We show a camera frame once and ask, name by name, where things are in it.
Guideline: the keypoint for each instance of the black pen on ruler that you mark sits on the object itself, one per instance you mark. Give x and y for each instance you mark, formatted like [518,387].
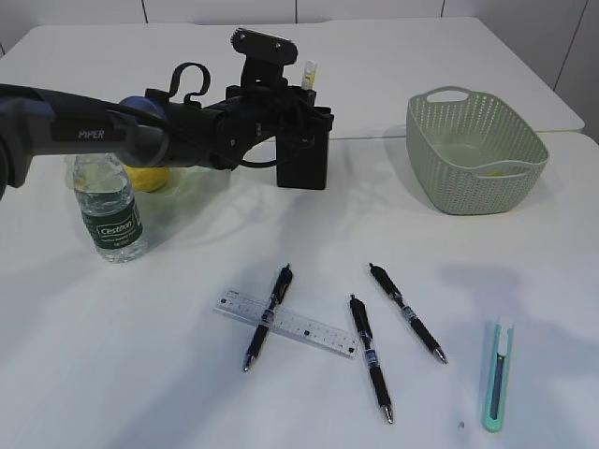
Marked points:
[276,298]

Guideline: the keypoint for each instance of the black pen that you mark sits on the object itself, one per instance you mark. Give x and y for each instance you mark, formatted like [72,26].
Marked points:
[394,294]
[276,298]
[361,321]

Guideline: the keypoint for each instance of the green wavy glass plate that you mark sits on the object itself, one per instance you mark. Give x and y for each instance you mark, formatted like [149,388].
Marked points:
[187,175]

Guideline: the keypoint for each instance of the yellow pear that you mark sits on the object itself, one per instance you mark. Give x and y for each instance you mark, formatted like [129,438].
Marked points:
[148,179]

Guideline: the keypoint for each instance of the blue grey left robot arm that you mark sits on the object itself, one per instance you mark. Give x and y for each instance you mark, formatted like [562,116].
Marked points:
[159,129]

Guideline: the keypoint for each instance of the yellow utility knife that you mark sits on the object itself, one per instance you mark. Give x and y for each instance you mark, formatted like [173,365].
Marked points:
[308,75]

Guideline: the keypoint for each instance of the black square pen holder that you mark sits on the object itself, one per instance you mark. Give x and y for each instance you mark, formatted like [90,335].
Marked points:
[305,169]

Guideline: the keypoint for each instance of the clear water bottle green label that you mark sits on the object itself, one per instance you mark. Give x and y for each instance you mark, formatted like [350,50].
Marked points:
[108,208]

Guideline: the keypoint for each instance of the green woven plastic basket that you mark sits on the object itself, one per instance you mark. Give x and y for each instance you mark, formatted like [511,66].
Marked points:
[451,145]

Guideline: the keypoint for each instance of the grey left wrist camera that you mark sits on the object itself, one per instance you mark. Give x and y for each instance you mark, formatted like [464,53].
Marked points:
[264,47]

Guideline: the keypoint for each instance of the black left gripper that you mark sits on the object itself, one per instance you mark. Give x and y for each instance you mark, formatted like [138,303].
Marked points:
[265,106]

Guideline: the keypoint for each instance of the clear plastic ruler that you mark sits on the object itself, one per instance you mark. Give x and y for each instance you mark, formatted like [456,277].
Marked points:
[289,324]

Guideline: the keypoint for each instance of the teal utility knife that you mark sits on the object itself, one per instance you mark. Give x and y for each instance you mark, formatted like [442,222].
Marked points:
[498,381]

